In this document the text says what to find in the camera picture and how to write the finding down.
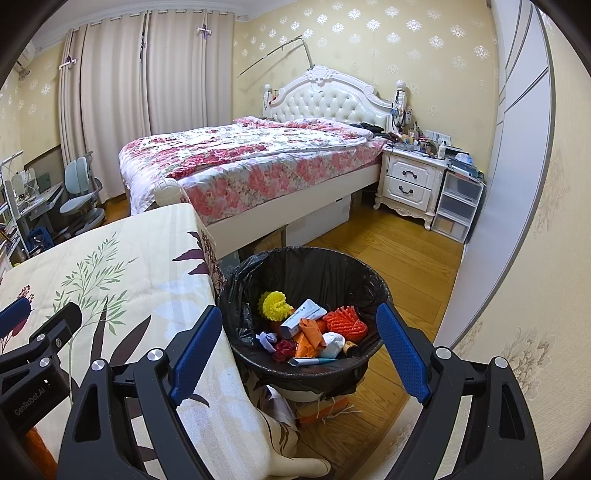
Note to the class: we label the metal net rod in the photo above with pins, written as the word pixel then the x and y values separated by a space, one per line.
pixel 277 50

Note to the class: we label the round bin with black bag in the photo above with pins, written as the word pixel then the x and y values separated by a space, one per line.
pixel 300 272

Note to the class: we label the pile of nightstand clutter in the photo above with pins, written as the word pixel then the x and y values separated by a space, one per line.
pixel 425 143

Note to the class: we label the white nightstand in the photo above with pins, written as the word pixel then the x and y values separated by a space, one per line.
pixel 408 184

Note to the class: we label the dark red yarn bundle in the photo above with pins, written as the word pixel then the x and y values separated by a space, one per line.
pixel 284 350

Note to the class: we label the grey study desk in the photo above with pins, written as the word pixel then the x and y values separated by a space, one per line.
pixel 44 194

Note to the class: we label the white sliding wardrobe door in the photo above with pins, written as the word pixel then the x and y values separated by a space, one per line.
pixel 521 138

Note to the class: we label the white desk lamp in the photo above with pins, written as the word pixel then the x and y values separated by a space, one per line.
pixel 11 159

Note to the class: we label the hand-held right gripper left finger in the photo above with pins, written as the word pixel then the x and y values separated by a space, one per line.
pixel 194 353

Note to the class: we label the orange bag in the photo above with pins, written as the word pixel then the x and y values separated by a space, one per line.
pixel 323 410

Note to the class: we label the light blue desk chair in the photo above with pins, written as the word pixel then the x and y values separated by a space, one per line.
pixel 78 203

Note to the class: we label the yellow foam fruit net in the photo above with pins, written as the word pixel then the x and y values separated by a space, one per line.
pixel 274 307

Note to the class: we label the light blue sachet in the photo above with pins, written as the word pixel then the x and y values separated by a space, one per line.
pixel 314 361

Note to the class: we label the blue plastic stool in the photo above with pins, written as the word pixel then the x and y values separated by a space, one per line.
pixel 39 242

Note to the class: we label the cream leaf print tablecloth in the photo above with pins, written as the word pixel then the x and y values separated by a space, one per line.
pixel 138 258

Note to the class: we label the white bed with tufted headboard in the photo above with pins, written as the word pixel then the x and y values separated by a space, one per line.
pixel 323 101

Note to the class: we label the orange paper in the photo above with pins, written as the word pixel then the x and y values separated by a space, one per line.
pixel 307 346

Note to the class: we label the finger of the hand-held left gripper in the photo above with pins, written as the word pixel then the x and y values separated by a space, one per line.
pixel 16 316
pixel 51 341

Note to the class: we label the white and teal sachet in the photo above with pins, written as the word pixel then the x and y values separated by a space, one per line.
pixel 300 316

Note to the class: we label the white storage box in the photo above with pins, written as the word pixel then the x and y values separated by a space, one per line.
pixel 318 221

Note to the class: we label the clear plastic drawer unit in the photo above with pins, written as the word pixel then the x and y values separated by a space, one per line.
pixel 457 207

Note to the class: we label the pink floral quilt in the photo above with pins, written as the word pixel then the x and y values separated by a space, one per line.
pixel 240 161

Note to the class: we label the beige pleated curtain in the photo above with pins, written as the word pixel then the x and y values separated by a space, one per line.
pixel 189 69
pixel 106 106

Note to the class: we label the shiny orange wrapper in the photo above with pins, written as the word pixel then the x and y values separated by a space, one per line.
pixel 314 326

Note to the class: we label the white air conditioner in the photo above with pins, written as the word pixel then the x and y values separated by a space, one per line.
pixel 24 57

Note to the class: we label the red foam fruit net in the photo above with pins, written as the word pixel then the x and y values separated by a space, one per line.
pixel 346 325

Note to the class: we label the yellow label bottle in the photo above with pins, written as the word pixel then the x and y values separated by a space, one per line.
pixel 352 348

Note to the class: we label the purple paper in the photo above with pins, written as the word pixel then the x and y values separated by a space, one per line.
pixel 267 341

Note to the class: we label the white wall outlet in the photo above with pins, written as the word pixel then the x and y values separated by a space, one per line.
pixel 437 138

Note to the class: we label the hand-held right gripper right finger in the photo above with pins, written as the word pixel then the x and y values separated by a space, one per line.
pixel 404 353

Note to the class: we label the white paper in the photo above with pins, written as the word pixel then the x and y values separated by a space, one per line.
pixel 332 344

